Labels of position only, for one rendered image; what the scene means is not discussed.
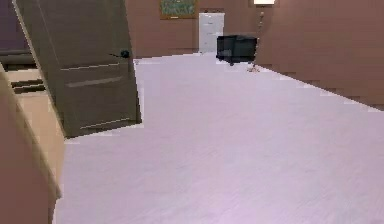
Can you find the brown room door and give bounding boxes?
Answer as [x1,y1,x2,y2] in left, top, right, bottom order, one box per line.
[12,0,143,139]

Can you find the floor lamp with white shade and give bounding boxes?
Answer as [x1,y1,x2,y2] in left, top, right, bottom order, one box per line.
[246,0,277,73]

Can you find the black door handle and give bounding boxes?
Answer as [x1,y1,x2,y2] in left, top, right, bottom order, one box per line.
[109,49,131,60]

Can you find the green framed picture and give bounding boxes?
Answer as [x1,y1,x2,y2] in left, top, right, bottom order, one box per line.
[159,0,198,20]

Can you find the white cabinet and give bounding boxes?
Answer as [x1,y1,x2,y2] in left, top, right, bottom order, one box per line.
[198,12,226,54]

